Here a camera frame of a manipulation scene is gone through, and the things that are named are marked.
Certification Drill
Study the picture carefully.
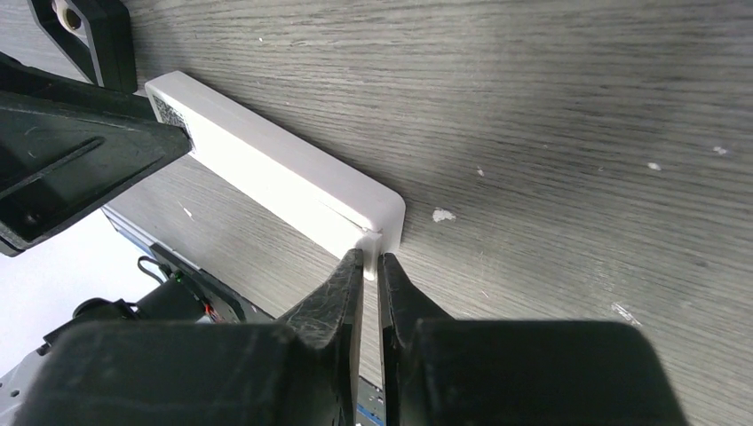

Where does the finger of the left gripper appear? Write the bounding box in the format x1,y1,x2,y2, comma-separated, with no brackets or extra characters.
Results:
1,92,191,256
1,53,157,122

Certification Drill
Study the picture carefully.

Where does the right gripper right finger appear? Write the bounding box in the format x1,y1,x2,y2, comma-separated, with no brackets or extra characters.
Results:
377,253,687,425

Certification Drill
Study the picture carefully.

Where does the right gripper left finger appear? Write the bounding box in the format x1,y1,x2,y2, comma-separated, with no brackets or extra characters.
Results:
41,249,363,425

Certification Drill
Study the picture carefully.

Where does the long white remote control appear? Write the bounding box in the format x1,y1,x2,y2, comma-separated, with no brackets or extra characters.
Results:
145,71,406,258

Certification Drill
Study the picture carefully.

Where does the narrow white battery cover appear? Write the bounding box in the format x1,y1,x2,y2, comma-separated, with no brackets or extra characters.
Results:
354,231,382,281

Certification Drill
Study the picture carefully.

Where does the white chess pawn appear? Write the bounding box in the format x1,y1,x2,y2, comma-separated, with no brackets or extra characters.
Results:
52,0,83,35

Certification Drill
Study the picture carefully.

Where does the black framed display box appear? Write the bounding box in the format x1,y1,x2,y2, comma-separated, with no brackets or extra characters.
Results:
28,0,138,93

